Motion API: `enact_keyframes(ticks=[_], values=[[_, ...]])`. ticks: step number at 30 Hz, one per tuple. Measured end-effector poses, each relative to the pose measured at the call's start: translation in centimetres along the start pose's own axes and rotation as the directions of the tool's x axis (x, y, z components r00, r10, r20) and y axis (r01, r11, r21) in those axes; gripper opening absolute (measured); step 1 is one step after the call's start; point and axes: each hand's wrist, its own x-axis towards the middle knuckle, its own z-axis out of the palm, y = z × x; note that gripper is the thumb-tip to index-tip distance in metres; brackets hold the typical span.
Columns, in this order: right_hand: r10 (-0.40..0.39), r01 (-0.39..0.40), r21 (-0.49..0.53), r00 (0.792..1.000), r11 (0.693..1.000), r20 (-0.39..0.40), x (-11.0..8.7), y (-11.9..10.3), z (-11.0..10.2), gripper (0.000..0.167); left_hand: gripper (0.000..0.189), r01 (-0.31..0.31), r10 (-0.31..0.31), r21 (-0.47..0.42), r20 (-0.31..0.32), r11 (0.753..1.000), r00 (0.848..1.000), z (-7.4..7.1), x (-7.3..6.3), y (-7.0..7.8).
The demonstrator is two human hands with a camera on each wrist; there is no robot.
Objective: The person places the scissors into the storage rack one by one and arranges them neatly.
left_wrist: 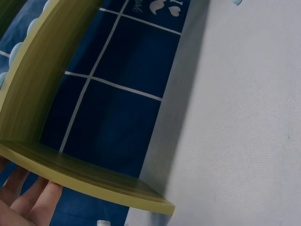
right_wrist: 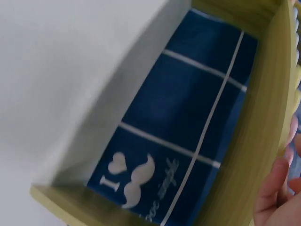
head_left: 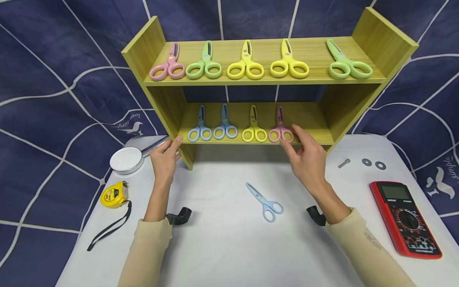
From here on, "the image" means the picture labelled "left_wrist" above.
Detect person's left hand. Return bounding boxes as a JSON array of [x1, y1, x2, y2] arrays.
[[0, 156, 63, 226]]

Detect yellow-green angled board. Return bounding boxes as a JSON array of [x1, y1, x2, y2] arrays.
[[0, 0, 176, 217]]

